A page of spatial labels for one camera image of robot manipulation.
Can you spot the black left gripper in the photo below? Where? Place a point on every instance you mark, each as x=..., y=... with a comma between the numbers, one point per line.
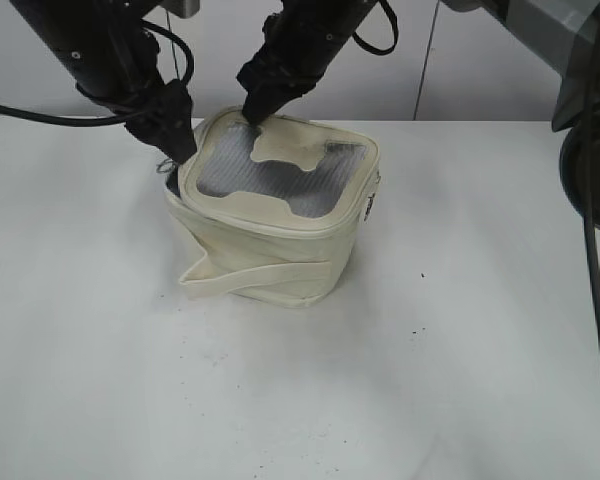
x=159, y=115

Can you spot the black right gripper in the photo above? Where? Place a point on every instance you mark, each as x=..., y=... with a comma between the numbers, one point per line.
x=300, y=42

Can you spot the cream zippered bag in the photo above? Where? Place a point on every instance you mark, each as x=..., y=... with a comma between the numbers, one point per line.
x=271, y=212

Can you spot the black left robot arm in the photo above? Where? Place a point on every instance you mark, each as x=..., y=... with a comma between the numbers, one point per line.
x=111, y=52

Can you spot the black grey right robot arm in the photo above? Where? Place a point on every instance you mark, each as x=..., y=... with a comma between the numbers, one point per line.
x=478, y=49

